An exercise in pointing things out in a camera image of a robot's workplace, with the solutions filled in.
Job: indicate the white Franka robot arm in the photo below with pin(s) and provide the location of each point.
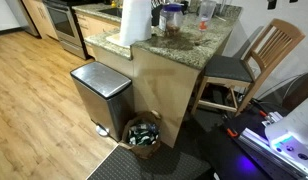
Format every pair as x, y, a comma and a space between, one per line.
294, 133

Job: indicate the orange clamp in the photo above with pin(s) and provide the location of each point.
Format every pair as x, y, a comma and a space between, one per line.
231, 133

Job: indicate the dark floor mat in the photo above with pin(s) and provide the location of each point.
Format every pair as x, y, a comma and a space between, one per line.
144, 166

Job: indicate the stainless steel oven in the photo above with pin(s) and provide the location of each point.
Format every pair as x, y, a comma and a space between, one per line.
62, 23

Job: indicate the kitchen sink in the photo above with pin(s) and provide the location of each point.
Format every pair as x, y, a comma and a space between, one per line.
112, 12

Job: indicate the clear bottle with orange label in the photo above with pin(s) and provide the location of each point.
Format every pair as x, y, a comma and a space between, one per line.
206, 13

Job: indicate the aluminium robot base platform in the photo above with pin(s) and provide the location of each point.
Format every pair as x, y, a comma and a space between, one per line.
257, 141

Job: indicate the grey refrigerator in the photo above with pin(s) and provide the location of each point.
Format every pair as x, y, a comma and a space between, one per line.
22, 16

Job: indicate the stainless steel trash can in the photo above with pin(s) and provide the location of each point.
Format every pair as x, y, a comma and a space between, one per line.
100, 96

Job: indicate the white paper towel roll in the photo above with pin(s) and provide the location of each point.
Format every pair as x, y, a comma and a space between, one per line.
135, 20

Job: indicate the black countertop appliance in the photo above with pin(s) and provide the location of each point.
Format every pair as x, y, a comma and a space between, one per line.
156, 15

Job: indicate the granite topped kitchen counter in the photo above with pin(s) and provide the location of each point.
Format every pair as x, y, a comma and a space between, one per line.
160, 86

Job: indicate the brown paper bag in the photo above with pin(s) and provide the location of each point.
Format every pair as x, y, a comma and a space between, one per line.
140, 151

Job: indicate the wooden base cabinets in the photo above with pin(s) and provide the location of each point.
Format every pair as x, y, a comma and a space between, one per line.
40, 16

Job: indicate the clear jar with blue lid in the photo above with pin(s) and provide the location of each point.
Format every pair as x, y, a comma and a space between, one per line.
171, 20

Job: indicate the wooden chair with grey seat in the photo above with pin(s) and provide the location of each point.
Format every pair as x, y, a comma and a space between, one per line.
277, 36

